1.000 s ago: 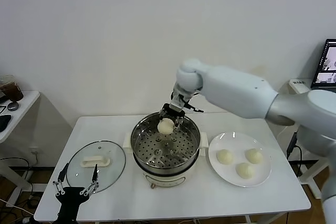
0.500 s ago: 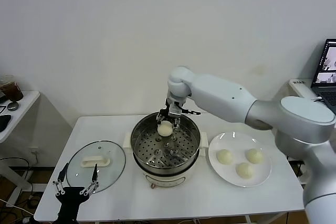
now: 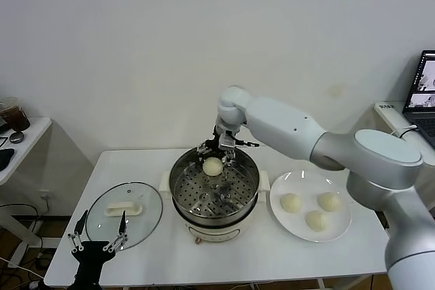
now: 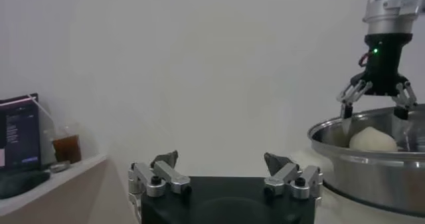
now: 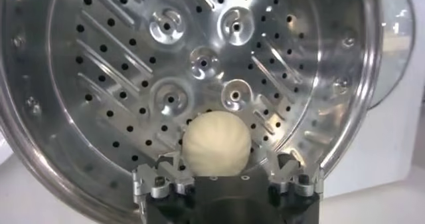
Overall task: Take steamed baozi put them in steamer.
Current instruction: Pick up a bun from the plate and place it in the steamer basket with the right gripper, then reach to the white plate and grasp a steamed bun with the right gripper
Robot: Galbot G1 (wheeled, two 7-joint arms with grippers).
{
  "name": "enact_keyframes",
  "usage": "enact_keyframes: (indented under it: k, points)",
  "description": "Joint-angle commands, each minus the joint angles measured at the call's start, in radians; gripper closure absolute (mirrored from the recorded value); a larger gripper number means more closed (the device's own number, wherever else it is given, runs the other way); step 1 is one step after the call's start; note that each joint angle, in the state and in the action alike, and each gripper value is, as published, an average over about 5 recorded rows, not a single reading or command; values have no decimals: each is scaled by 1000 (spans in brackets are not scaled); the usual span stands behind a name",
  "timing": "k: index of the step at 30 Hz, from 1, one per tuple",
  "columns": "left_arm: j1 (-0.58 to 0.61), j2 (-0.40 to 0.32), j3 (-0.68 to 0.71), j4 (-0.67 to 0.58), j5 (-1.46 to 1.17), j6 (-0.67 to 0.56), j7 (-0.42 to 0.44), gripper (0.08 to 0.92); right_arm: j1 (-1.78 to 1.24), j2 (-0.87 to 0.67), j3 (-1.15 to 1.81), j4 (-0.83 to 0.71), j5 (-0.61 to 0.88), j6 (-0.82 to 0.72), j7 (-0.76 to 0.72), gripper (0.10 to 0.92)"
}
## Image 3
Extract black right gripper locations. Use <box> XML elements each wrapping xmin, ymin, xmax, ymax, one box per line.
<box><xmin>196</xmin><ymin>125</ymin><xmax>237</xmax><ymax>168</ymax></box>

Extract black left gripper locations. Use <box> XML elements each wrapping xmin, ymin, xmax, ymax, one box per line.
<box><xmin>67</xmin><ymin>210</ymin><xmax>130</xmax><ymax>290</ymax></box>

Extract white steamed baozi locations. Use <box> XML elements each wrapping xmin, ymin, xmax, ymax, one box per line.
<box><xmin>317</xmin><ymin>192</ymin><xmax>342</xmax><ymax>213</ymax></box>
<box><xmin>304</xmin><ymin>210</ymin><xmax>329</xmax><ymax>232</ymax></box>
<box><xmin>280</xmin><ymin>193</ymin><xmax>302</xmax><ymax>214</ymax></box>
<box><xmin>202</xmin><ymin>156</ymin><xmax>224</xmax><ymax>177</ymax></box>

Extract round glass pot lid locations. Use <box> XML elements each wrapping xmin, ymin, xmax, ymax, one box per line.
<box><xmin>85</xmin><ymin>181</ymin><xmax>164</xmax><ymax>252</ymax></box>

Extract stainless steel steamer basket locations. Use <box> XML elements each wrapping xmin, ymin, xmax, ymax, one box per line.
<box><xmin>169</xmin><ymin>145</ymin><xmax>260</xmax><ymax>221</ymax></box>

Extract white electric cooker base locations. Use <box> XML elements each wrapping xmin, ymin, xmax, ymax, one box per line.
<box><xmin>158</xmin><ymin>171</ymin><xmax>270</xmax><ymax>245</ymax></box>

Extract white side desk with cup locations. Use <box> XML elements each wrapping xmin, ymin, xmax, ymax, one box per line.
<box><xmin>0</xmin><ymin>117</ymin><xmax>52</xmax><ymax>269</ymax></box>

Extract white round plate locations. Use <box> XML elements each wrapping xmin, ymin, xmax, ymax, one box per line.
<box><xmin>270</xmin><ymin>170</ymin><xmax>352</xmax><ymax>243</ymax></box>

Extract plastic iced coffee cup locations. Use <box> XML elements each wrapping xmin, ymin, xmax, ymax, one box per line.
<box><xmin>0</xmin><ymin>97</ymin><xmax>31</xmax><ymax>132</ymax></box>

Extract white side desk with laptop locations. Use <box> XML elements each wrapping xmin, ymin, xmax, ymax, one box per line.
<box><xmin>373</xmin><ymin>101</ymin><xmax>435</xmax><ymax>168</ymax></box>

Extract dark grey open laptop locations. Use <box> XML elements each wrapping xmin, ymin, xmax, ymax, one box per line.
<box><xmin>402</xmin><ymin>50</ymin><xmax>435</xmax><ymax>150</ymax></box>

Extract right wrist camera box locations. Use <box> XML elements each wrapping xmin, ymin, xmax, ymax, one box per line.
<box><xmin>219</xmin><ymin>131</ymin><xmax>239</xmax><ymax>150</ymax></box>

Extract black floor cables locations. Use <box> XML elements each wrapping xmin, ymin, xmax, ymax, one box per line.
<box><xmin>0</xmin><ymin>203</ymin><xmax>57</xmax><ymax>290</ymax></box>

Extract white charging cable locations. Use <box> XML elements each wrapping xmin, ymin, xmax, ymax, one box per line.
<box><xmin>390</xmin><ymin>126</ymin><xmax>418</xmax><ymax>138</ymax></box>

